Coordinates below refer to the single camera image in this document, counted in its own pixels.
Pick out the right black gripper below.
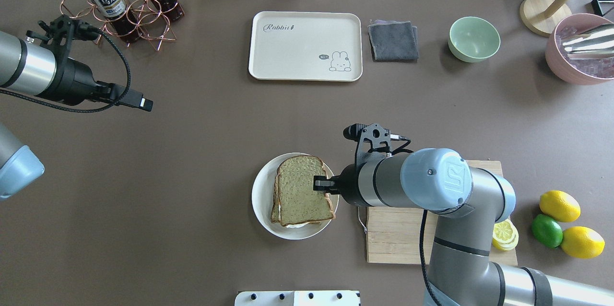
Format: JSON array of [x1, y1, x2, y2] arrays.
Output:
[[313, 165, 370, 206]]

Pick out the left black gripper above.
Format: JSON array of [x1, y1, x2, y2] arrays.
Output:
[[48, 58, 154, 112]]

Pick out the bread slice from board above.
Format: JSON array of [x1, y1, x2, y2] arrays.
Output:
[[277, 155, 335, 224]]

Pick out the white round plate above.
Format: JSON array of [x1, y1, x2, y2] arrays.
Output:
[[251, 153, 331, 240]]

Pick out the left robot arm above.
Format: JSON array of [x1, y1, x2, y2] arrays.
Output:
[[0, 32, 153, 200]]

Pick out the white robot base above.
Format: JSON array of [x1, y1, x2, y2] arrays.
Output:
[[234, 289, 361, 306]]

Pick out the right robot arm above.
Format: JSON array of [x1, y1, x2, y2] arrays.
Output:
[[313, 148, 613, 306]]

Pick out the cream rabbit tray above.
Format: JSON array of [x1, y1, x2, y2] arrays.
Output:
[[248, 11, 363, 82]]

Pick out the fried egg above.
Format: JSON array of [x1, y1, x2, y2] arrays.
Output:
[[271, 205, 311, 229]]

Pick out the bread slice on plate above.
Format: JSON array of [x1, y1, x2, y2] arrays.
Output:
[[270, 174, 290, 227]]

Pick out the wooden cutting board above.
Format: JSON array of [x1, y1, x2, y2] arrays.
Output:
[[366, 160, 518, 267]]

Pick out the tea bottle front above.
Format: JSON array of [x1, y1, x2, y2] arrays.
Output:
[[93, 0, 141, 44]]

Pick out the grey folded cloth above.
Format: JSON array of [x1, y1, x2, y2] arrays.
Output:
[[368, 20, 420, 61]]

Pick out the lemon slices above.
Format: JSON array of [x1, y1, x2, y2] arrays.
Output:
[[492, 218, 520, 251]]

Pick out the green bowl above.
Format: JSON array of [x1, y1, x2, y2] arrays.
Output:
[[448, 17, 501, 63]]

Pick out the green lime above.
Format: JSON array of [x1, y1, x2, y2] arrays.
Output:
[[531, 214, 563, 248]]

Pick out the yellow lemon upper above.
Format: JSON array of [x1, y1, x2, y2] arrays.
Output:
[[539, 190, 581, 223]]

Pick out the yellow lemon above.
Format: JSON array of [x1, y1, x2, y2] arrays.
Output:
[[539, 190, 581, 223], [560, 226, 605, 259]]

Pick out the yellow lemon lower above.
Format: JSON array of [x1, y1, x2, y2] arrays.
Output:
[[560, 226, 605, 259]]

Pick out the wooden stand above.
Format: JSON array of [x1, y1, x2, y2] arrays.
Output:
[[520, 0, 572, 37]]

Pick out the pink bowl with ice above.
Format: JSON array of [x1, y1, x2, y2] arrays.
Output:
[[545, 13, 613, 85]]

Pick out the metal ice scoop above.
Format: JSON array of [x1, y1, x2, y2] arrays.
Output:
[[561, 24, 614, 59]]

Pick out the copper wire bottle rack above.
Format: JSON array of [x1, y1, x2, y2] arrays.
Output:
[[59, 0, 177, 51]]

